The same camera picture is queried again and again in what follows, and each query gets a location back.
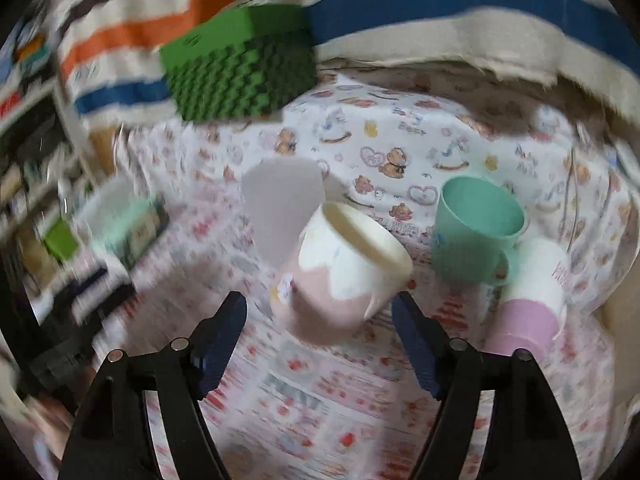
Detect printed bear cloth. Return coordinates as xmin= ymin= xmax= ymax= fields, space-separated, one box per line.
xmin=30 ymin=67 xmax=636 ymax=480

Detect white container with teal box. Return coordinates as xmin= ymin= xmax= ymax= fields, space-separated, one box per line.
xmin=75 ymin=176 xmax=171 ymax=271

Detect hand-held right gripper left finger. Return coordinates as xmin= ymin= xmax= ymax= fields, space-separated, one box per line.
xmin=58 ymin=291 xmax=249 ymax=480

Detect white paper cup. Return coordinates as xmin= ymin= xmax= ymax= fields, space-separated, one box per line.
xmin=241 ymin=156 xmax=327 ymax=268

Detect pink and cream cup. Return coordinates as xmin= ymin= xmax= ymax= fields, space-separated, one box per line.
xmin=270 ymin=201 xmax=414 ymax=345

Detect teal plastic mug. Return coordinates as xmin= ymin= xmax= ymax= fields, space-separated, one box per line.
xmin=431 ymin=176 xmax=530 ymax=287

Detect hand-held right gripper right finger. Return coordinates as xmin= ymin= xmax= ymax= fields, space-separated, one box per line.
xmin=391 ymin=291 xmax=583 ymax=480

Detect white and purple cup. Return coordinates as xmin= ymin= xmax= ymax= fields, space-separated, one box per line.
xmin=484 ymin=238 xmax=571 ymax=358

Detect green woven box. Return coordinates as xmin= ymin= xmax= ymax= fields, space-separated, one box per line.
xmin=159 ymin=4 xmax=318 ymax=123

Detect striped blanket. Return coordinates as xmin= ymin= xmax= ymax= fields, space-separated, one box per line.
xmin=55 ymin=0 xmax=640 ymax=126

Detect small green box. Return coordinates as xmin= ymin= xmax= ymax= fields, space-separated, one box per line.
xmin=42 ymin=219 xmax=81 ymax=262

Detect white storage shelf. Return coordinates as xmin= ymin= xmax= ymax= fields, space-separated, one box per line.
xmin=0 ymin=20 xmax=101 ymax=281

